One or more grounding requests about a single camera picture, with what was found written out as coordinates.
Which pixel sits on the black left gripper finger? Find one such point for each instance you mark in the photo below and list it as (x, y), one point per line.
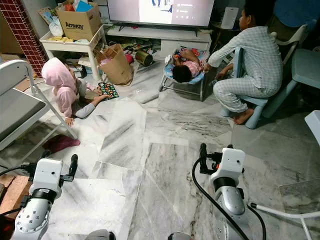
(73, 165)
(46, 155)

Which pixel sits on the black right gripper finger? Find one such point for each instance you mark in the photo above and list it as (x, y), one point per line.
(203, 153)
(230, 147)

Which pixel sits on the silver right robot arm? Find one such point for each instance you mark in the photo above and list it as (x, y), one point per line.
(232, 205)

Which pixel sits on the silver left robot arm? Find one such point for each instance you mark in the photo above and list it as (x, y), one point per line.
(31, 220)

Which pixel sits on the pink cloth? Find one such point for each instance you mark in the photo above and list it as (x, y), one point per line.
(61, 144)

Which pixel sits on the brown wooden blocks stack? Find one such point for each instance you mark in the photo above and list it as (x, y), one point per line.
(16, 192)

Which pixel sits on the grey white folding chair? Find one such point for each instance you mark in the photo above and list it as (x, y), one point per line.
(17, 107)

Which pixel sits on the blue plastic child chair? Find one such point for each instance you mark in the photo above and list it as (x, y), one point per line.
(272, 102)

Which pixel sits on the blue baby bouncer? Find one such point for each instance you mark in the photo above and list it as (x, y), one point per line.
(192, 80)

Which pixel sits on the child in pink hoodie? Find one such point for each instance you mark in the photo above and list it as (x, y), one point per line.
(61, 82)

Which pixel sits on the grey left robot leg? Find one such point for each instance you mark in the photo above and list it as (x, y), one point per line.
(100, 235)

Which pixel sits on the grey robot leg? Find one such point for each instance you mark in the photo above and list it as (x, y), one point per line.
(180, 236)
(100, 235)

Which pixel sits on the grey right robot leg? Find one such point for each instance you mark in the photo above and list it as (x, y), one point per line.
(180, 236)

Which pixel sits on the colourful toy board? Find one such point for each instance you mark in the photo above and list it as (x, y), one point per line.
(108, 90)

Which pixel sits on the baby in pink clothes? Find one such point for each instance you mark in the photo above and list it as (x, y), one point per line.
(181, 72)

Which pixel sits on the white tube rack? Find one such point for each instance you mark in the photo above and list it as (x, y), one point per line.
(285, 214)

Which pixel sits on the boy in checked pyjamas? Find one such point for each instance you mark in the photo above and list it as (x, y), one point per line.
(260, 60)

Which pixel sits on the brown paper bag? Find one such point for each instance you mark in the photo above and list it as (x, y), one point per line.
(117, 66)

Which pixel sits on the white side table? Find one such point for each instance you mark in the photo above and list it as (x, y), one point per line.
(67, 47)

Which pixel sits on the pale blue chair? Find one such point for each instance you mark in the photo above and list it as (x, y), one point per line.
(307, 67)

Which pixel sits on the metal tin can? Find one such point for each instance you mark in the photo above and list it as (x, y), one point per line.
(144, 58)

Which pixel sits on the yellow banana bunch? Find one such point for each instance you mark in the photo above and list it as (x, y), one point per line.
(60, 39)

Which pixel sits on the white television cabinet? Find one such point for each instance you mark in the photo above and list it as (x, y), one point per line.
(160, 39)

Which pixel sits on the white plastic chair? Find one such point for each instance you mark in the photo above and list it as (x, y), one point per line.
(297, 37)

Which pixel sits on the white flat device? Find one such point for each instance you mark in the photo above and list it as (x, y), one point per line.
(229, 17)

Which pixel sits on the red brick pillar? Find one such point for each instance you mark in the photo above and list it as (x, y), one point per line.
(22, 27)

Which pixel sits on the brown Amway cardboard box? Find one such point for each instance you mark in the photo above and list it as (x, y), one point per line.
(78, 24)

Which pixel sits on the colourful picture card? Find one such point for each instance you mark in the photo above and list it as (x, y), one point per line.
(46, 15)

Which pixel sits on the flat screen television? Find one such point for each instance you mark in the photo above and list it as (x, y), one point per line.
(160, 11)

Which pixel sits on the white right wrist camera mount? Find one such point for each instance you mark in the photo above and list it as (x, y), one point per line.
(231, 165)

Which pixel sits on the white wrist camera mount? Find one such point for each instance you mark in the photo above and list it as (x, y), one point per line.
(47, 176)
(231, 165)

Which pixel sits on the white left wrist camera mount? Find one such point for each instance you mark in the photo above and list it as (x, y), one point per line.
(47, 176)

